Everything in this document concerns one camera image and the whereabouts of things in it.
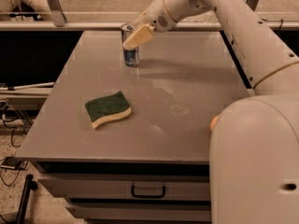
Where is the black device on floor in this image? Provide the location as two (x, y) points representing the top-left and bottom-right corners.
(0, 157), (24, 170)

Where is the metal railing with glass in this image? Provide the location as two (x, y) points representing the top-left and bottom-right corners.
(0, 0), (299, 32)

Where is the orange fruit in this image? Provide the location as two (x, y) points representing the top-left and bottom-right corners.
(209, 115), (220, 132)

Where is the grey table with drawers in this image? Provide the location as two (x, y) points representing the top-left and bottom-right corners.
(18, 31), (247, 224)

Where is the black pole on floor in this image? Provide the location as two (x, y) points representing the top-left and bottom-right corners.
(16, 175), (37, 224)

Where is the white rod on left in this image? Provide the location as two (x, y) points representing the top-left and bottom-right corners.
(0, 82), (55, 91)

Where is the black drawer handle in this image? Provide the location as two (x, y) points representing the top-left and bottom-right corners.
(131, 185), (166, 200)

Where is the green yellow sponge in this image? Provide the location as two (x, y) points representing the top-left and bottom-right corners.
(85, 91), (132, 129)

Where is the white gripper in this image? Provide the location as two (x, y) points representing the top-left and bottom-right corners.
(122, 0), (177, 50)

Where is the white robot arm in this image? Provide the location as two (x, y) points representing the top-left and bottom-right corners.
(123, 0), (299, 224)

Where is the silver blue redbull can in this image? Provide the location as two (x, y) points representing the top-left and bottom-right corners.
(121, 23), (139, 67)

